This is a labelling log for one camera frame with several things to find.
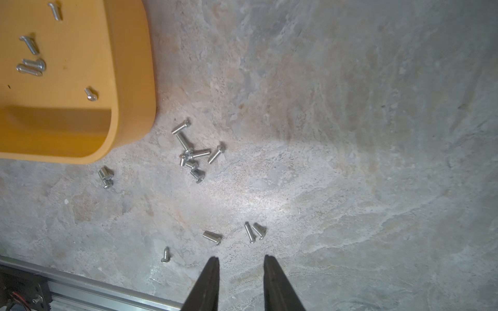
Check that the aluminium rail frame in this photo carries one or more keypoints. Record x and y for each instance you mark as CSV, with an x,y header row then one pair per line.
x,y
73,292

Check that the yellow plastic storage box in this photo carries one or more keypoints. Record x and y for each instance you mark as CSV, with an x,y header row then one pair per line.
x,y
103,45

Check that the silver screw cluster screw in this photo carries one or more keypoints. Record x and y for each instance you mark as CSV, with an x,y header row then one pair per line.
x,y
185,124

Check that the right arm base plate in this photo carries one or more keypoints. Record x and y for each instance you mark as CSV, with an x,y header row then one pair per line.
x,y
24,291

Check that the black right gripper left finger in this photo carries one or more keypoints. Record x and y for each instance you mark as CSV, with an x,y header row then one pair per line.
x,y
205,294

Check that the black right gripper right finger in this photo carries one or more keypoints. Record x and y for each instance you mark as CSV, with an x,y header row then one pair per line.
x,y
278,291

